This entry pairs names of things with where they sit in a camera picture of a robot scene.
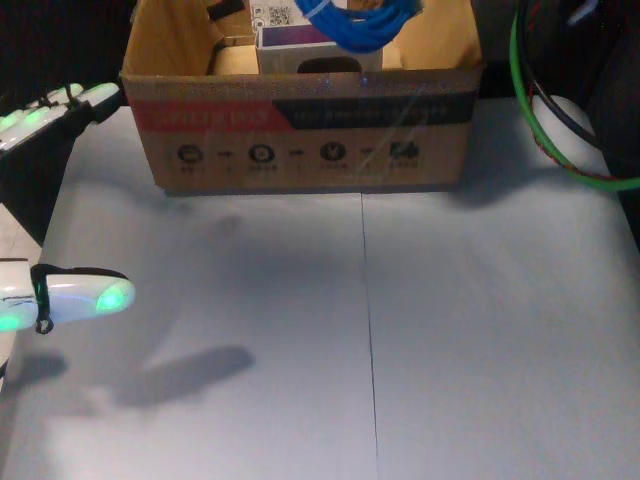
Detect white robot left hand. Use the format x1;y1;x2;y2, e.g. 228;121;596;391
0;82;137;336

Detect small dark rectangular box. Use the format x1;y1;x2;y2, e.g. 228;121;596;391
255;25;385;76

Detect brown cardboard box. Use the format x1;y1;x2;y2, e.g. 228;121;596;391
119;0;485;197

